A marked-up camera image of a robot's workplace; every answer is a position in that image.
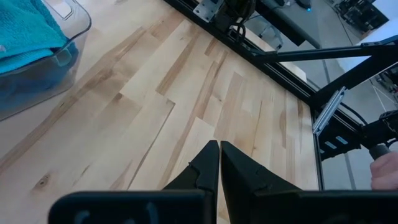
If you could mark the silver frame bracket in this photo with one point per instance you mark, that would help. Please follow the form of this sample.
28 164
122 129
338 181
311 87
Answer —
328 110

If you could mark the person's hand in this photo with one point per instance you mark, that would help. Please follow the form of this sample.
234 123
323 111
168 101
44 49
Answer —
385 171

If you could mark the black aluminium table frame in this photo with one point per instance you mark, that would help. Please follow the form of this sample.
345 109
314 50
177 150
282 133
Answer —
311 93

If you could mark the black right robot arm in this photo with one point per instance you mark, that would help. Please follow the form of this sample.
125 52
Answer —
233 12

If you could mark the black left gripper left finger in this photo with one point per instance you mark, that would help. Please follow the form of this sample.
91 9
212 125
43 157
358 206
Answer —
155 208

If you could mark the teal microfiber towel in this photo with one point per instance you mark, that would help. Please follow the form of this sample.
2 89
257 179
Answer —
25 34

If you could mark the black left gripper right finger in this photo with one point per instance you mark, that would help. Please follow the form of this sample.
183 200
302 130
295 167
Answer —
295 208

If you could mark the clear plastic bin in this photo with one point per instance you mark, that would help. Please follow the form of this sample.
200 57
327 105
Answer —
77 34

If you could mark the grey side desk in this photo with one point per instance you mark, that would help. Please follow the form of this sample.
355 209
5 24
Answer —
289 21

